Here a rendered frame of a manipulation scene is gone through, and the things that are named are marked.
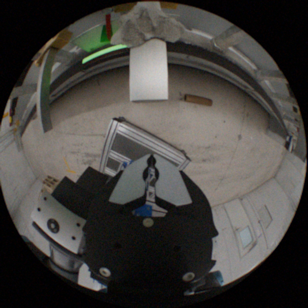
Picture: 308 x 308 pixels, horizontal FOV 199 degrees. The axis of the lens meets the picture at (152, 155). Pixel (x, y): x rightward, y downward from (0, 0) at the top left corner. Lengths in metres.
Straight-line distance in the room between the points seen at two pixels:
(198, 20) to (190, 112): 0.86
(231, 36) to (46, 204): 0.59
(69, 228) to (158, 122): 0.97
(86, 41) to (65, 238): 0.46
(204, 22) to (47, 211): 0.79
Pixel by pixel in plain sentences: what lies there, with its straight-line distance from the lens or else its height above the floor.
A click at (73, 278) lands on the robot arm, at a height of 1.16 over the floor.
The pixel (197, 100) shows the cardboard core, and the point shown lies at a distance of 0.96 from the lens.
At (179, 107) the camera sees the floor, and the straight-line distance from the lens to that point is 0.97.
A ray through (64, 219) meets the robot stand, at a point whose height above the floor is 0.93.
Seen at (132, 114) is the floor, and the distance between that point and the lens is 0.96.
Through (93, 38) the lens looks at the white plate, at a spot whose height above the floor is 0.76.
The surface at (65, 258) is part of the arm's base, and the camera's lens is 0.39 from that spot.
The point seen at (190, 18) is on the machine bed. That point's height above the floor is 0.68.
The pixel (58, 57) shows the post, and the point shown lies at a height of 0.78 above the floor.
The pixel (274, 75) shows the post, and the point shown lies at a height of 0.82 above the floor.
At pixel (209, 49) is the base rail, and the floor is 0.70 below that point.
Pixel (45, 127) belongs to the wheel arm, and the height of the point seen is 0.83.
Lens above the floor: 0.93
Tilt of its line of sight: 60 degrees down
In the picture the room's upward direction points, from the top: 178 degrees counter-clockwise
